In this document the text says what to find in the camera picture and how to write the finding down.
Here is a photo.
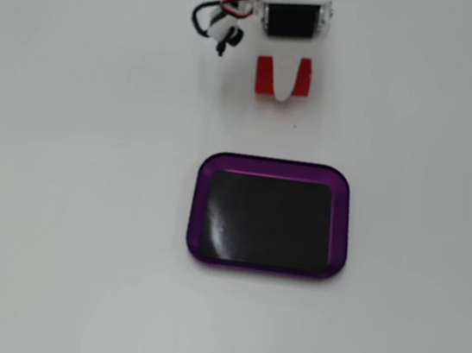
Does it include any black zip tie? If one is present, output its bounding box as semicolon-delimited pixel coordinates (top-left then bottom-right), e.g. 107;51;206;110
214;24;246;61

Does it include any purple metal tray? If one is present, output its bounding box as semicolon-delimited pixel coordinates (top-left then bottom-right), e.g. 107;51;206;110
183;148;359;287

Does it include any black tray mat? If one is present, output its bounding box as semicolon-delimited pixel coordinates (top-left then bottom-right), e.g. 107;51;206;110
198;167;337;274

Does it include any black cable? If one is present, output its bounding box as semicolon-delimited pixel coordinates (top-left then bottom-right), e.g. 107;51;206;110
188;0;243;41

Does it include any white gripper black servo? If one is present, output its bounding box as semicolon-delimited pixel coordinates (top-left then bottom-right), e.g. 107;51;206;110
245;0;337;110

